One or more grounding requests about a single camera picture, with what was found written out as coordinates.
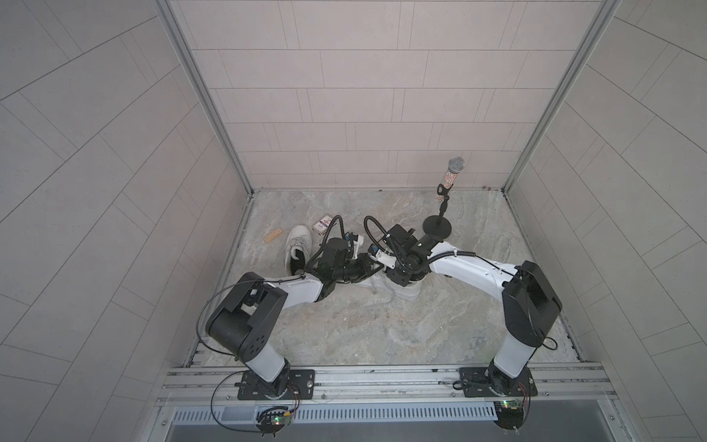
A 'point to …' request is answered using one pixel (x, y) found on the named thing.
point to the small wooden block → (272, 235)
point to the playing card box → (320, 227)
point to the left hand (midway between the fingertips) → (387, 266)
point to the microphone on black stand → (439, 226)
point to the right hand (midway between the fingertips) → (392, 272)
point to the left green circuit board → (272, 419)
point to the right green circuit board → (510, 413)
